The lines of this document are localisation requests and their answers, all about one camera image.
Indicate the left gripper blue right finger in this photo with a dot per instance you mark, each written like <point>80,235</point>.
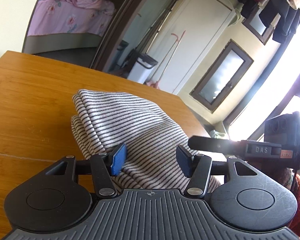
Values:
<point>197,168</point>

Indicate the white bin black lid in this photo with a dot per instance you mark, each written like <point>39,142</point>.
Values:
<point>142,68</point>

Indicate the dark bin behind door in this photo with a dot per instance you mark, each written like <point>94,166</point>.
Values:
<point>117,61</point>

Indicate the pink floral bed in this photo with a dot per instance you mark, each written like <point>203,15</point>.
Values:
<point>67,24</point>

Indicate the white door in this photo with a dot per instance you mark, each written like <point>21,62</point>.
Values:
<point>204,22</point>

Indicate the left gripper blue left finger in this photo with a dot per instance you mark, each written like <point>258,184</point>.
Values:
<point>106,165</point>

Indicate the dark framed window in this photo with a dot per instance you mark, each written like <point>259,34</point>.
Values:
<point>222,76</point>

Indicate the upper small window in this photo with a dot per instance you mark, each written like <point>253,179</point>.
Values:
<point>255,26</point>

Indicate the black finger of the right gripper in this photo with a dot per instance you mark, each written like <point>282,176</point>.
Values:
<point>223,146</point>

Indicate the striped grey white sweater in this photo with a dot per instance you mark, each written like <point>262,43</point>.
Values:
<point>106,119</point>

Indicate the red knit sleeve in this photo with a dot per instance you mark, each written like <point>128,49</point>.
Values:
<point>288,180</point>

